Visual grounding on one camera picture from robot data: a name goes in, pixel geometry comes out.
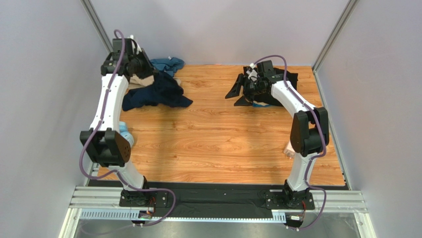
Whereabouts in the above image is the beige t shirt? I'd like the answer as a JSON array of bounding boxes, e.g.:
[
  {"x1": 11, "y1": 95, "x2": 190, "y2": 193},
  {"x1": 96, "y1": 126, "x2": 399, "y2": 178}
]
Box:
[{"x1": 128, "y1": 73, "x2": 182, "y2": 91}]

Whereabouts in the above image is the navy blue t shirt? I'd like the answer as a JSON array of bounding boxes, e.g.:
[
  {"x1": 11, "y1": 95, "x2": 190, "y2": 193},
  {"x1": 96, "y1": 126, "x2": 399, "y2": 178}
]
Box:
[{"x1": 122, "y1": 72, "x2": 193, "y2": 111}]

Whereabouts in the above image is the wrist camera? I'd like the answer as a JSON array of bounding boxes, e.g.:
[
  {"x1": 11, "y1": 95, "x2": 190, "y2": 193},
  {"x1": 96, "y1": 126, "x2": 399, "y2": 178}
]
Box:
[
  {"x1": 247, "y1": 60, "x2": 276, "y2": 81},
  {"x1": 112, "y1": 35, "x2": 143, "y2": 56}
]

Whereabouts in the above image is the left aluminium corner post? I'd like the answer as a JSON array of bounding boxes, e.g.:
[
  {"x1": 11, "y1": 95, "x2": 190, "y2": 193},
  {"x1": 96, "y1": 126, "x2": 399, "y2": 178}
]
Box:
[{"x1": 80, "y1": 0, "x2": 112, "y2": 53}]

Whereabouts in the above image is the aluminium corner post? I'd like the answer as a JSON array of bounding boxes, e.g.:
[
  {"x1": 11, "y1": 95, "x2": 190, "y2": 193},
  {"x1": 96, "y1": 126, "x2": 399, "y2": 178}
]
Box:
[
  {"x1": 312, "y1": 0, "x2": 359, "y2": 73},
  {"x1": 80, "y1": 0, "x2": 112, "y2": 53}
]

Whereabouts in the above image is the teal blue t shirt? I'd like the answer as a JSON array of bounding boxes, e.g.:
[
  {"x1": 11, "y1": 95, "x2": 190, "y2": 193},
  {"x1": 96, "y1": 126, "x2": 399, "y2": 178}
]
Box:
[{"x1": 150, "y1": 57, "x2": 185, "y2": 77}]

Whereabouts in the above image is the light blue round device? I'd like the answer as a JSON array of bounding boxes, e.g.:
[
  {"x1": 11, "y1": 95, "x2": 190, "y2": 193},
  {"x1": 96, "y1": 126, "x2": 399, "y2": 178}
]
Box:
[{"x1": 119, "y1": 121, "x2": 134, "y2": 148}]

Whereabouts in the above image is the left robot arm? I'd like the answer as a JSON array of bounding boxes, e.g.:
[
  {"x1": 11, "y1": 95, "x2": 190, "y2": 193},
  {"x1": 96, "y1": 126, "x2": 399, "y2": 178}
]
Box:
[{"x1": 79, "y1": 50, "x2": 150, "y2": 192}]

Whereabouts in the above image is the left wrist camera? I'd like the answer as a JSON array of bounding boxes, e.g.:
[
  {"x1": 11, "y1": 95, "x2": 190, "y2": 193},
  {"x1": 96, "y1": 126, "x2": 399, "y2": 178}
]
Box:
[{"x1": 112, "y1": 35, "x2": 143, "y2": 56}]

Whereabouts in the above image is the aluminium front rail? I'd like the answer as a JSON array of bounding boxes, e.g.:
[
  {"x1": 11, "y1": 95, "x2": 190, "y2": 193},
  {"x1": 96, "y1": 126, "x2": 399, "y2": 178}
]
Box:
[{"x1": 59, "y1": 180, "x2": 375, "y2": 238}]

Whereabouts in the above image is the folded black t shirt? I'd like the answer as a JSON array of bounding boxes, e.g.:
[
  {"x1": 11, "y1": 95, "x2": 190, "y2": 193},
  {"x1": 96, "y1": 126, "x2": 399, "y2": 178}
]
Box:
[{"x1": 243, "y1": 67, "x2": 298, "y2": 107}]

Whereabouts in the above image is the white cube adapter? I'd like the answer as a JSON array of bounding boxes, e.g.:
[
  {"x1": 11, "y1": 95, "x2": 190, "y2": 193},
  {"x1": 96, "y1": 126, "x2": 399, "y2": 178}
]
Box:
[{"x1": 283, "y1": 141, "x2": 295, "y2": 158}]

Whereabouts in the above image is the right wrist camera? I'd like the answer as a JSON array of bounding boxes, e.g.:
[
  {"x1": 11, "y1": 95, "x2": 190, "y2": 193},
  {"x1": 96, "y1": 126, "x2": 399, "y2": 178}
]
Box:
[{"x1": 247, "y1": 60, "x2": 276, "y2": 81}]

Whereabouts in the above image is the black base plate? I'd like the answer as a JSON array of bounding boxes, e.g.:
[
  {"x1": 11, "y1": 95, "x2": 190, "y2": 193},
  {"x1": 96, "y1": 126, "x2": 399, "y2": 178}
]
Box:
[{"x1": 87, "y1": 179, "x2": 350, "y2": 219}]

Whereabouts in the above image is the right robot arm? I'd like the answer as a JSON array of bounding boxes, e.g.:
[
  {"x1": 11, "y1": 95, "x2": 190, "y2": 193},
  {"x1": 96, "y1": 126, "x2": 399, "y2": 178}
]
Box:
[{"x1": 225, "y1": 74, "x2": 329, "y2": 192}]

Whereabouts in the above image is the right aluminium corner post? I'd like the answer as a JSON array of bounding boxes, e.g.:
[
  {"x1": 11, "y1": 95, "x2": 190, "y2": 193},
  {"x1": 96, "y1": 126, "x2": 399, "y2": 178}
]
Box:
[{"x1": 312, "y1": 0, "x2": 359, "y2": 73}]

